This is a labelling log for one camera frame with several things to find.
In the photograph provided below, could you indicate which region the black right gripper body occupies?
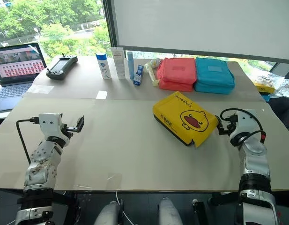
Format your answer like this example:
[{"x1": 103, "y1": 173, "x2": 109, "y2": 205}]
[{"x1": 222, "y1": 120, "x2": 238, "y2": 138}]

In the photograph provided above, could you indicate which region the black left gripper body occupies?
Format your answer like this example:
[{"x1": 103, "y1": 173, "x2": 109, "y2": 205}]
[{"x1": 59, "y1": 121, "x2": 75, "y2": 143}]

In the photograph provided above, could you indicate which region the yellow duck pouch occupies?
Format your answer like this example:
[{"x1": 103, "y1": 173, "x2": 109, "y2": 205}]
[{"x1": 152, "y1": 90, "x2": 219, "y2": 149}]

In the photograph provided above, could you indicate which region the turquoise blue fabric pouch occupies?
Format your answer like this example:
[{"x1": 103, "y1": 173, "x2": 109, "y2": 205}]
[{"x1": 193, "y1": 57, "x2": 236, "y2": 95}]

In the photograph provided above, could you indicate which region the clear tape patch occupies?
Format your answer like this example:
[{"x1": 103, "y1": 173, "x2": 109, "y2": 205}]
[{"x1": 29, "y1": 84, "x2": 55, "y2": 95}]

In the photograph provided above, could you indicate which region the flat yellow box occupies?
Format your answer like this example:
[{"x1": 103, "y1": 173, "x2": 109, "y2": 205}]
[{"x1": 252, "y1": 81, "x2": 276, "y2": 93}]

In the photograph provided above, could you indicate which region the black handheld remote controller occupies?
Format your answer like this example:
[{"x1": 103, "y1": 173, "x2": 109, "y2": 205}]
[{"x1": 45, "y1": 53, "x2": 79, "y2": 81}]

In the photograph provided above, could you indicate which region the white bottle with blue label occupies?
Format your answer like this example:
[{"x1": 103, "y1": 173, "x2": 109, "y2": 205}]
[{"x1": 95, "y1": 52, "x2": 112, "y2": 81}]

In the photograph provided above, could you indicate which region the coral red fabric pouch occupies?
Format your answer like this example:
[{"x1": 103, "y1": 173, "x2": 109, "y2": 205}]
[{"x1": 156, "y1": 57, "x2": 197, "y2": 93}]

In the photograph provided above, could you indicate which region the clear plastic clutter pile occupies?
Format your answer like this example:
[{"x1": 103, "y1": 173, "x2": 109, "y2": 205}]
[{"x1": 253, "y1": 72, "x2": 289, "y2": 99}]

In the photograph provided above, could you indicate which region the tall white tube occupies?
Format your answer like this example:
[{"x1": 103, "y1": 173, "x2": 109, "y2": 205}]
[{"x1": 111, "y1": 46, "x2": 126, "y2": 80}]

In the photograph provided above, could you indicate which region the blue white toothpaste box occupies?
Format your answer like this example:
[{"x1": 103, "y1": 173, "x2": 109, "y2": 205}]
[{"x1": 133, "y1": 65, "x2": 145, "y2": 86}]

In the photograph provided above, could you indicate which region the slim light blue bottle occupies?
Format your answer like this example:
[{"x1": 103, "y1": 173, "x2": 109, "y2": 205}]
[{"x1": 126, "y1": 51, "x2": 135, "y2": 80}]

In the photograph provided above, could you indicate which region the yellow clear plastic bag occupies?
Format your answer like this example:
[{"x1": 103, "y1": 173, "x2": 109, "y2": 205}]
[{"x1": 144, "y1": 58, "x2": 163, "y2": 87}]

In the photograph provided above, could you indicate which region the open laptop computer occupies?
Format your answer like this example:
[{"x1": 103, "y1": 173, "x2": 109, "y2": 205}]
[{"x1": 0, "y1": 42, "x2": 48, "y2": 112}]

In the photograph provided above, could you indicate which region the grey rounded cover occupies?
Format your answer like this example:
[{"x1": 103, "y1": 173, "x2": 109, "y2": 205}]
[
  {"x1": 157, "y1": 197, "x2": 184, "y2": 225},
  {"x1": 94, "y1": 200, "x2": 124, "y2": 225}
]

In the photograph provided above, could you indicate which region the white roller blind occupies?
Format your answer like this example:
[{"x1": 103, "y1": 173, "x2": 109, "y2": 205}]
[{"x1": 110, "y1": 0, "x2": 289, "y2": 63}]

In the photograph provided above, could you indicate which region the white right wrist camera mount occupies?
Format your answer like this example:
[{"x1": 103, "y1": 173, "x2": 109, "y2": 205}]
[{"x1": 235, "y1": 108, "x2": 256, "y2": 133}]

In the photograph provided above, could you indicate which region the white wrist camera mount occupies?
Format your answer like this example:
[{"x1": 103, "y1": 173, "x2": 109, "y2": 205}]
[
  {"x1": 235, "y1": 108, "x2": 256, "y2": 133},
  {"x1": 38, "y1": 113, "x2": 63, "y2": 138}
]

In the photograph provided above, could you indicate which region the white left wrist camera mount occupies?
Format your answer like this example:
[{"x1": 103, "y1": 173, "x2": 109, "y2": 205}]
[{"x1": 38, "y1": 113, "x2": 63, "y2": 138}]

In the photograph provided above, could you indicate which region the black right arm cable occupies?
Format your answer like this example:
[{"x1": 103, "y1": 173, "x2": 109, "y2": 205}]
[{"x1": 220, "y1": 107, "x2": 267, "y2": 144}]

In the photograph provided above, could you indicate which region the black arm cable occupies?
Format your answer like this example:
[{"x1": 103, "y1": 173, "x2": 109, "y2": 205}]
[
  {"x1": 220, "y1": 107, "x2": 267, "y2": 144},
  {"x1": 16, "y1": 119, "x2": 41, "y2": 165}
]

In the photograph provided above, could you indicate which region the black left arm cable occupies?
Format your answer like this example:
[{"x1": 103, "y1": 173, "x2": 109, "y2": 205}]
[{"x1": 16, "y1": 119, "x2": 41, "y2": 165}]

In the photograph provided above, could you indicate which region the black metal bracket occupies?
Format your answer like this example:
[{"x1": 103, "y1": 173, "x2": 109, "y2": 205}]
[{"x1": 192, "y1": 199, "x2": 209, "y2": 225}]

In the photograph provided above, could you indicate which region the thin white cable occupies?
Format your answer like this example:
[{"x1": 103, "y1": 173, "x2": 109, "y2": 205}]
[{"x1": 114, "y1": 190, "x2": 131, "y2": 225}]

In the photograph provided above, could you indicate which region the dark window frame post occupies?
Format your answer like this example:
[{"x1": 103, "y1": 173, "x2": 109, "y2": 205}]
[{"x1": 101, "y1": 0, "x2": 119, "y2": 57}]

